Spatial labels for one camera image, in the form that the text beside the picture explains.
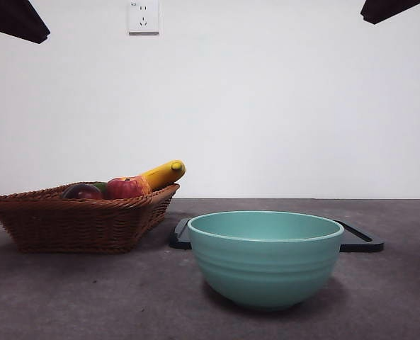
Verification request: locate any dark red plum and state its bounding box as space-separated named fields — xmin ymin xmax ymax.
xmin=61 ymin=183 xmax=105 ymax=200

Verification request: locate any teal ribbed bowl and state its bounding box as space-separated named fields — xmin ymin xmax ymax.
xmin=187 ymin=210 xmax=346 ymax=312

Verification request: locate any red apple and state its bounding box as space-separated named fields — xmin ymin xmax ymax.
xmin=106 ymin=177 xmax=144 ymax=199

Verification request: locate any orange textured fruit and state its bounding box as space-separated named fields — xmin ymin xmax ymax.
xmin=135 ymin=176 xmax=154 ymax=196

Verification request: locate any yellow banana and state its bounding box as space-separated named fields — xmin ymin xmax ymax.
xmin=138 ymin=159 xmax=186 ymax=193

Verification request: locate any brown wicker basket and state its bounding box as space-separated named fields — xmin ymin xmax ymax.
xmin=0 ymin=183 xmax=181 ymax=254

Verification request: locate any black rectangular tray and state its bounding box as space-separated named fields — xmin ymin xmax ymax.
xmin=168 ymin=217 xmax=386 ymax=253

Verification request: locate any white wall socket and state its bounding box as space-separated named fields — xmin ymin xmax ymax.
xmin=128 ymin=0 xmax=160 ymax=35

